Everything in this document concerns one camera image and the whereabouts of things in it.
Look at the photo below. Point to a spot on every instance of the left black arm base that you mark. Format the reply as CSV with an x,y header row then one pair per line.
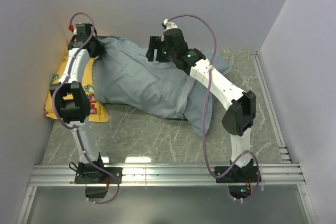
x,y
96,181

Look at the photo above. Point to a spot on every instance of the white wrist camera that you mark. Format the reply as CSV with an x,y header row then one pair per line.
x,y
81,31
167,25

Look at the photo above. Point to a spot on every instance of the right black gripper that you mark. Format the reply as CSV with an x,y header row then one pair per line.
x,y
156,43

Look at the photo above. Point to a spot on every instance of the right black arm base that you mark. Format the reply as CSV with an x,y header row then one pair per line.
x,y
242,181

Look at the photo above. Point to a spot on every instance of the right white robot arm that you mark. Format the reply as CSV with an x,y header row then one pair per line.
x,y
240,105

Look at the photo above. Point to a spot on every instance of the grey striped pillowcase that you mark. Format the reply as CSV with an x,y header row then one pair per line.
x,y
123,75

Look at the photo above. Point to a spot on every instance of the aluminium front rail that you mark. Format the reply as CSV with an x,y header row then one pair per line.
x,y
175,174

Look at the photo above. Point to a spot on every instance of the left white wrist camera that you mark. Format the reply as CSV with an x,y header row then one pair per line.
x,y
81,31

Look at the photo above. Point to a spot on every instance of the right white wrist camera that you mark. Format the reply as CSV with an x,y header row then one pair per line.
x,y
167,25

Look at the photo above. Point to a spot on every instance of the aluminium right side rail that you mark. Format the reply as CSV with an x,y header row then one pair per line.
x,y
285,157

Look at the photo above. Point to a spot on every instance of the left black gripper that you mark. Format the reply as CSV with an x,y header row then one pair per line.
x,y
100,50

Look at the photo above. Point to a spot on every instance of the aluminium rail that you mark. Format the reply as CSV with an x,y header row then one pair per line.
x,y
175,174
285,157

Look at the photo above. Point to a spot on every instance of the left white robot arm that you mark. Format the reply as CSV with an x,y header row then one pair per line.
x,y
88,152

